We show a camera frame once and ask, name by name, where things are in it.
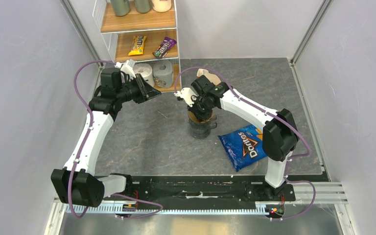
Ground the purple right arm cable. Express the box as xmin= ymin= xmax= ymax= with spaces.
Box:
xmin=173 ymin=66 xmax=317 ymax=221

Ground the cream pump lotion bottle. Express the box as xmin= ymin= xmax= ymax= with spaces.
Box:
xmin=151 ymin=0 xmax=172 ymax=13

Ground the orange coffee filter package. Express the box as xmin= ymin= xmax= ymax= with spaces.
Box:
xmin=196 ymin=69 xmax=221 ymax=86

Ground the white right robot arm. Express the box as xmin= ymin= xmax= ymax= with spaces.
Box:
xmin=181 ymin=75 xmax=299 ymax=200

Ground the purple M&M's candy bag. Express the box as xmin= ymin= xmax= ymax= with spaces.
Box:
xmin=152 ymin=37 xmax=177 ymax=58

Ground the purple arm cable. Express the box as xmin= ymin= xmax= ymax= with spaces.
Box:
xmin=173 ymin=66 xmax=317 ymax=221
xmin=67 ymin=60 xmax=164 ymax=220

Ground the white wire wooden shelf rack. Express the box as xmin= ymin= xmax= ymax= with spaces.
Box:
xmin=93 ymin=0 xmax=181 ymax=92

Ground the aluminium rail frame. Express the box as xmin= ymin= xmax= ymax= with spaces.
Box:
xmin=46 ymin=169 xmax=356 ymax=235

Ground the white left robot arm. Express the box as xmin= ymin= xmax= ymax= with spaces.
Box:
xmin=51 ymin=68 xmax=162 ymax=208

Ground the green bottle middle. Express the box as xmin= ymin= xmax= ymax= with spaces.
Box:
xmin=134 ymin=0 xmax=151 ymax=14

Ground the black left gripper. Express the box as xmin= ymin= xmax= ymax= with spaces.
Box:
xmin=116 ymin=73 xmax=161 ymax=104

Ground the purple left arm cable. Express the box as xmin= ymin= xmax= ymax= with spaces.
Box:
xmin=67 ymin=60 xmax=164 ymax=220

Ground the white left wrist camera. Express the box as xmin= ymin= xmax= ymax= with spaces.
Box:
xmin=115 ymin=59 xmax=136 ymax=80

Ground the yellow M&M's candy bag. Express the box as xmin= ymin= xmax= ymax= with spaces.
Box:
xmin=128 ymin=36 xmax=147 ymax=56

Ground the green bottle left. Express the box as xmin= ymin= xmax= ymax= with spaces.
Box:
xmin=110 ymin=0 xmax=130 ymax=17

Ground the blue Doritos chip bag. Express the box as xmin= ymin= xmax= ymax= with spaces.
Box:
xmin=218 ymin=124 xmax=267 ymax=172

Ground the green bottle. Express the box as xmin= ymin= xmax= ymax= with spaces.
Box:
xmin=110 ymin=0 xmax=130 ymax=17
xmin=134 ymin=0 xmax=151 ymax=14

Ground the brown paper coffee filter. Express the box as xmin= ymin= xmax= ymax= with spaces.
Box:
xmin=188 ymin=111 xmax=212 ymax=123

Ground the black coffee dripper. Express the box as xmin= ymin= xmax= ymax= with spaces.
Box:
xmin=188 ymin=111 xmax=217 ymax=124

